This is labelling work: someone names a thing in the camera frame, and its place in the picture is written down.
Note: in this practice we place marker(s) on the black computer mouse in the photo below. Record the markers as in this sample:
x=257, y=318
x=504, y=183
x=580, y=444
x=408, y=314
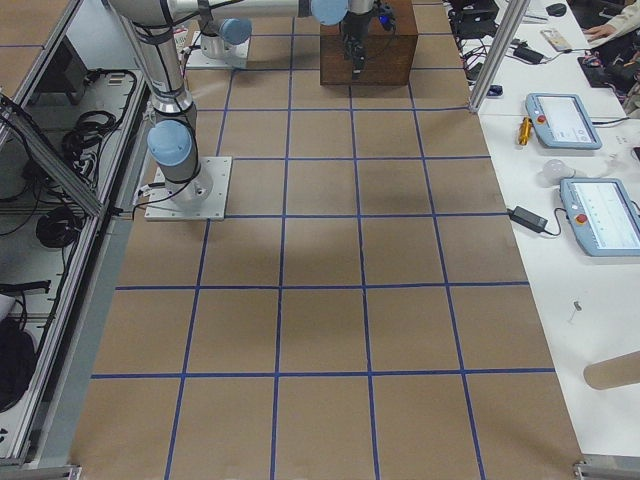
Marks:
x=556, y=9

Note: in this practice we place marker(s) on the teach pendant lower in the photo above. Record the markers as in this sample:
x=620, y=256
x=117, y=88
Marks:
x=602, y=216

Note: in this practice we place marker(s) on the brown wooden drawer box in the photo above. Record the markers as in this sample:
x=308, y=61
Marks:
x=390, y=47

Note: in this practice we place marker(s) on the person hand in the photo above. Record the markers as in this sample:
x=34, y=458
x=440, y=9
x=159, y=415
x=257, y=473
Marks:
x=599, y=32

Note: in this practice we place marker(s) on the small metal screw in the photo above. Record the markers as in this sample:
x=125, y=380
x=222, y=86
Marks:
x=577, y=308

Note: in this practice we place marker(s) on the teach pendant upper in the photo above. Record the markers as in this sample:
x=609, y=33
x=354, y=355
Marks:
x=561, y=121

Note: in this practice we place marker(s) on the black power adapter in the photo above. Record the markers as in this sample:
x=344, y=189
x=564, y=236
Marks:
x=527, y=219

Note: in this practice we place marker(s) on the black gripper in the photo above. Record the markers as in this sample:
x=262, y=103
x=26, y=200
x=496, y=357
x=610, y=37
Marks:
x=351, y=28

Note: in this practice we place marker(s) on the teach pendant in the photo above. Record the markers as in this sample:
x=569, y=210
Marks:
x=602, y=216
x=561, y=121

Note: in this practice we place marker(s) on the smartphone with patterned case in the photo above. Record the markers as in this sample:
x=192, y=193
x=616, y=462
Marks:
x=556, y=40

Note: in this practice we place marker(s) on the white light bulb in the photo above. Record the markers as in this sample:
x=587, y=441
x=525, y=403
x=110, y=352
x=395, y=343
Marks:
x=553, y=172

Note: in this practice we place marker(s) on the aluminium frame post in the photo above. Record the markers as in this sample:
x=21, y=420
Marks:
x=511, y=19

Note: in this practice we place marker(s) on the brown paper roll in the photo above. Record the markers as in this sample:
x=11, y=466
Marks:
x=616, y=372

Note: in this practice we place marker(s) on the brown paper table mat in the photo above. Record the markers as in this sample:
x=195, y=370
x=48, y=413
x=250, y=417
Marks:
x=362, y=312

